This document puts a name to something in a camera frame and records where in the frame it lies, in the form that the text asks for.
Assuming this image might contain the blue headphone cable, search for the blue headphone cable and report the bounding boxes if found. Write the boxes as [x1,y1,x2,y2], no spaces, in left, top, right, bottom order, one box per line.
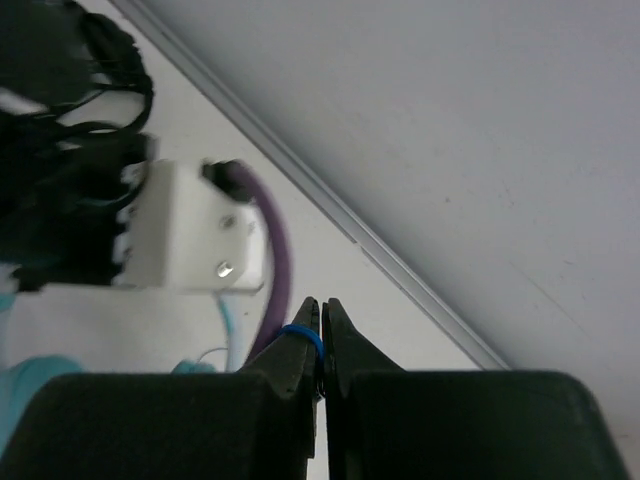
[277,324,329,401]

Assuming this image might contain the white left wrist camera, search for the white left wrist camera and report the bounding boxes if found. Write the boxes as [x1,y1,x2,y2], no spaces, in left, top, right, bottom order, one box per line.
[112,160,267,293]

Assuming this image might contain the teal cat-ear headphones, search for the teal cat-ear headphones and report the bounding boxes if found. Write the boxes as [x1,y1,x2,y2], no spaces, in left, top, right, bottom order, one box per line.
[1,288,248,395]

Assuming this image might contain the aluminium table frame rail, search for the aluminium table frame rail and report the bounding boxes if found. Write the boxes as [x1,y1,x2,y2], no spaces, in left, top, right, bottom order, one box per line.
[112,1,509,370]

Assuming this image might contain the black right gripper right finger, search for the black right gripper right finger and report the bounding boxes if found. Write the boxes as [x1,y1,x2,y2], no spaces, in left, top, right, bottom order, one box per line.
[322,299,628,479]

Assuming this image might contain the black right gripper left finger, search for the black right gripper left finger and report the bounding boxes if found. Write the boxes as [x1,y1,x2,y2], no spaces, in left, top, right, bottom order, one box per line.
[1,298,320,479]

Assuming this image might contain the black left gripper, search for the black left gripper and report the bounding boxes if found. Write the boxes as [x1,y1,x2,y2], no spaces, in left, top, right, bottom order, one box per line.
[1,1,155,292]

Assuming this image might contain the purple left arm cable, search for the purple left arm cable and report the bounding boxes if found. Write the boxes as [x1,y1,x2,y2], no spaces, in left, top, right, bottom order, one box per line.
[199,159,296,369]

